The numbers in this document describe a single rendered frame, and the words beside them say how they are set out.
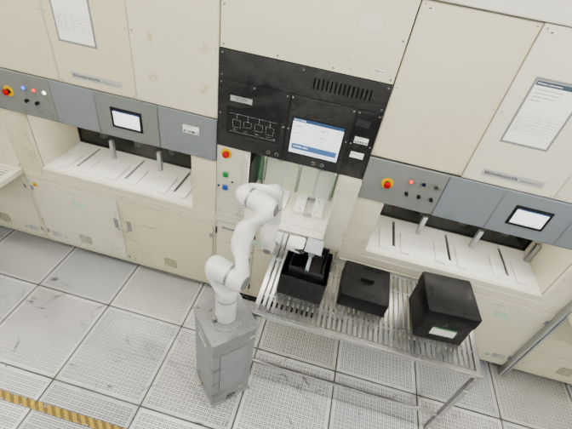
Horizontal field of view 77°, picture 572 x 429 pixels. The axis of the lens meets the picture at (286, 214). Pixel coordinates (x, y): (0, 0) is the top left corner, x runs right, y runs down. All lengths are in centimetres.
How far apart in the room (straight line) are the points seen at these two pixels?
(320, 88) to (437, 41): 56
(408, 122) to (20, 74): 226
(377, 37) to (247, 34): 61
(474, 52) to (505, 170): 64
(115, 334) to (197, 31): 213
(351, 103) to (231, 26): 69
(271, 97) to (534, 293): 206
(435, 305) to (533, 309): 94
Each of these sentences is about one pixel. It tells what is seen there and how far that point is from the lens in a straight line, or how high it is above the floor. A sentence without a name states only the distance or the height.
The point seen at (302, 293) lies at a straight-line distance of 218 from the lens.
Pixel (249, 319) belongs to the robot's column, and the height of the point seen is 76.
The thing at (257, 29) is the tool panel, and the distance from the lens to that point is 193.
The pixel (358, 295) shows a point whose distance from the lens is 222.
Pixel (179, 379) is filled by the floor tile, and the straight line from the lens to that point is 280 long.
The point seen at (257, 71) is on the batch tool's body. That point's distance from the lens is 199.
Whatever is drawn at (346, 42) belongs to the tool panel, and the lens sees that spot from 186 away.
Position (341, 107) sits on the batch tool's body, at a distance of 196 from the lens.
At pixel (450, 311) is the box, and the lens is 220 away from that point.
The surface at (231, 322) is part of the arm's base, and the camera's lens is 207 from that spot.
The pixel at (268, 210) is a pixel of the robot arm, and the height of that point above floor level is 148.
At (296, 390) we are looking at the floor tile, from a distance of 280.
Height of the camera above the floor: 252
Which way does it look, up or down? 40 degrees down
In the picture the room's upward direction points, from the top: 10 degrees clockwise
